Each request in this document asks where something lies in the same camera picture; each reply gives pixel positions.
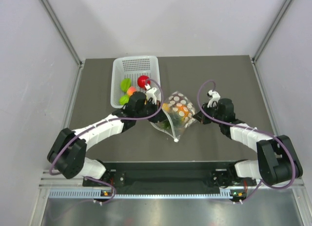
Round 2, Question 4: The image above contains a green fake fruit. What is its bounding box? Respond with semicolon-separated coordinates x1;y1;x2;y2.
119;94;130;106

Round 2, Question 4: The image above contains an aluminium frame post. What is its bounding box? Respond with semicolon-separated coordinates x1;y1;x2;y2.
34;0;85;66
251;0;299;63

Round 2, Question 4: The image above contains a slotted cable duct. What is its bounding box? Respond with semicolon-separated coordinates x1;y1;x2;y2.
48;188;245;200

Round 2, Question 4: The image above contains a red fake pomegranate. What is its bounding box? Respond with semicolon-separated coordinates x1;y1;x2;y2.
137;75;151;89

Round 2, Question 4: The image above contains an orange fake pineapple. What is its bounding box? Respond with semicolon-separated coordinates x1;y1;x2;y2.
173;105;192;122

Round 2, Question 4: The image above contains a purple fake fruit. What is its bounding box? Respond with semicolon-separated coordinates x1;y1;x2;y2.
168;93;187;106

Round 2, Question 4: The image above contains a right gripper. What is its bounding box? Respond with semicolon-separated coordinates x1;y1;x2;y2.
194;102;224;125

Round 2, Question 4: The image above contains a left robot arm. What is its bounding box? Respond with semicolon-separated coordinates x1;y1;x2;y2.
47;88;165;186

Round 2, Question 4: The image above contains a white plastic basket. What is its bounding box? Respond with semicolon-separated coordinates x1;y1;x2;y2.
110;56;160;109

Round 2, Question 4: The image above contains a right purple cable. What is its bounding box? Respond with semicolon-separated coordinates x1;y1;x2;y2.
196;80;298;205

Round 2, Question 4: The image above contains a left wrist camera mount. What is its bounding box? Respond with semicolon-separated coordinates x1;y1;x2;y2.
145;84;160;104

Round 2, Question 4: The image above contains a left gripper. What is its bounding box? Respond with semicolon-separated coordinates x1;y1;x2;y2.
135;99;168;123

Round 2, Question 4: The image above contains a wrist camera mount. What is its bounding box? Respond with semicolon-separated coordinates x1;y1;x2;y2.
145;84;160;104
207;90;220;108

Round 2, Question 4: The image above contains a fake peach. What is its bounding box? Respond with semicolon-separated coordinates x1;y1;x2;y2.
126;86;137;96

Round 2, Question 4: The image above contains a left aluminium frame post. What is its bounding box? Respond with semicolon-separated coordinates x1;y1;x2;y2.
34;0;85;66

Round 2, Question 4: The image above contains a polka dot zip bag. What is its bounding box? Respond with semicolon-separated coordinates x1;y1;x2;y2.
151;91;196;143

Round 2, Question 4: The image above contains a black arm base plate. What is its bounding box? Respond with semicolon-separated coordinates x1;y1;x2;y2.
82;161;259;195

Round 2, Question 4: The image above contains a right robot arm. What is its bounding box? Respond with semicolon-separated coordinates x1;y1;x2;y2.
193;98;303;186

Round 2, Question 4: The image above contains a right aluminium frame post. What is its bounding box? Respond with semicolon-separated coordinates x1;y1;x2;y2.
251;0;299;63

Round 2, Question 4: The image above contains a yellow fake bell pepper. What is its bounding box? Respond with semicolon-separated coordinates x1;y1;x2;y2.
162;103;172;112

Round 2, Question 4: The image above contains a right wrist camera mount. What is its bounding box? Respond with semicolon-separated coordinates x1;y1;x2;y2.
207;90;220;108

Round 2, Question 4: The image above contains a green fake starfruit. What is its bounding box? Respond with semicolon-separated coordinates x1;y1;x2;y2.
120;78;132;93

